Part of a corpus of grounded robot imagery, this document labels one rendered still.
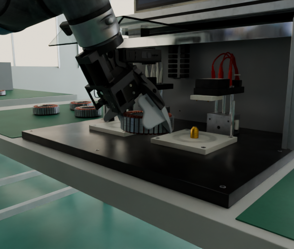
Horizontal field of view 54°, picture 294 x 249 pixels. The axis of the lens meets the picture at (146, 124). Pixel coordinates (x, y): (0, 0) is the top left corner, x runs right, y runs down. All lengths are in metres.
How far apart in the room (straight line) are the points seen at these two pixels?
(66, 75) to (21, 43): 1.03
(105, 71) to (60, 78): 5.48
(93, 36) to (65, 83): 5.57
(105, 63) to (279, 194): 0.35
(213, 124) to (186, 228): 0.42
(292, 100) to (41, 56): 5.33
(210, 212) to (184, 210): 0.04
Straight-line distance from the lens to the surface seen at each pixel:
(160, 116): 0.53
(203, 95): 0.72
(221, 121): 0.80
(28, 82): 5.66
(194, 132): 0.69
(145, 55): 0.55
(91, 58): 0.48
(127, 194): 0.51
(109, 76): 0.50
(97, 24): 0.47
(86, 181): 0.59
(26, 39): 5.68
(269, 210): 0.45
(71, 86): 6.11
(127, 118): 0.56
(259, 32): 0.73
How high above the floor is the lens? 0.94
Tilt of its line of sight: 11 degrees down
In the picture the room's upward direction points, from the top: straight up
